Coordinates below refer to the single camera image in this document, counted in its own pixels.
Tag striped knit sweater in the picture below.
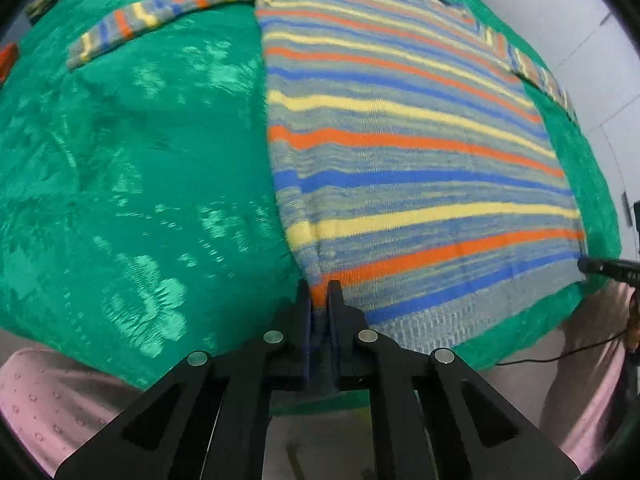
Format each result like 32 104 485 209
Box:
67 0 586 351

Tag orange red folded clothes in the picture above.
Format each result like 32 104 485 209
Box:
0 42 20 84

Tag pink dotted pajama trousers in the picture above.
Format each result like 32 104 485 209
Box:
1 348 142 477

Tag black cable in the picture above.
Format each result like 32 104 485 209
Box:
491 326 632 366

